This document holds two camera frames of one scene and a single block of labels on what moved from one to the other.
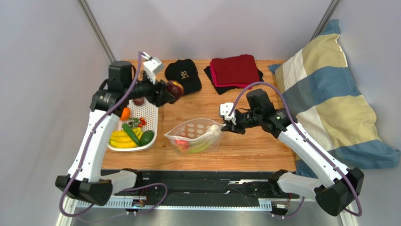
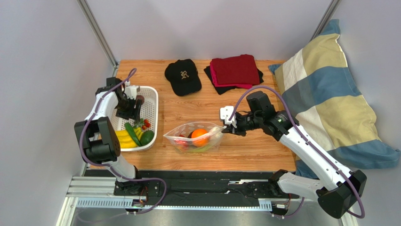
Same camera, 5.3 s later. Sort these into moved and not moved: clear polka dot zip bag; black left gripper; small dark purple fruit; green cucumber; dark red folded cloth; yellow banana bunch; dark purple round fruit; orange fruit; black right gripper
Moved: black left gripper; dark purple round fruit; orange fruit
Not moved: green cucumber; small dark purple fruit; dark red folded cloth; black right gripper; yellow banana bunch; clear polka dot zip bag
